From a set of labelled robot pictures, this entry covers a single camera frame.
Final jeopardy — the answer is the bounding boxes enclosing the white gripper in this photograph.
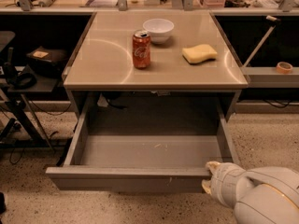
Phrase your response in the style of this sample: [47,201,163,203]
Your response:
[202,161,252,208]

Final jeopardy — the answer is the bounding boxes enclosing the grey top drawer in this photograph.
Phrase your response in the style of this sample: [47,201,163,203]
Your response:
[46,96,237,193]

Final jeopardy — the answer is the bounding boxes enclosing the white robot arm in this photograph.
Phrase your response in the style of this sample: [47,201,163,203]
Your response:
[202,161,299,224]

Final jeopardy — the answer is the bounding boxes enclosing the grey drawer cabinet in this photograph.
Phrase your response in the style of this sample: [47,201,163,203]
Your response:
[64,10,248,116]

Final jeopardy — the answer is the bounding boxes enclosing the yellow sponge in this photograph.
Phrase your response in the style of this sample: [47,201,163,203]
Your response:
[182,44,218,64]

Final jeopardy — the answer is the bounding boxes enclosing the tape roll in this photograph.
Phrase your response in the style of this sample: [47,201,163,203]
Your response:
[276,62,292,75]

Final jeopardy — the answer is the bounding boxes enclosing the red cola can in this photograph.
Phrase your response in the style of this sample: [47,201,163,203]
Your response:
[132,30,151,69]

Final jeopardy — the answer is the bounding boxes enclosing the white bowl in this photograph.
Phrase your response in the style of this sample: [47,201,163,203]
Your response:
[143,19,174,44]

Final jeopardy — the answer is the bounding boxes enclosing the black side table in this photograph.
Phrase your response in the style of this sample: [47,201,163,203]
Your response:
[0,30,62,151]

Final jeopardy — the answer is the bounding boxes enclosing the black box with label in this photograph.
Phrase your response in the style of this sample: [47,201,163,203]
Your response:
[26,46,68,78]

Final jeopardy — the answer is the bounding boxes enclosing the black headphones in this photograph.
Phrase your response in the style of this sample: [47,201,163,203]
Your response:
[7,73,36,90]

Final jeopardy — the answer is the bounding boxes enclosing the grey-handled stick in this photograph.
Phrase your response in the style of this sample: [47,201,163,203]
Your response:
[243,15,281,67]

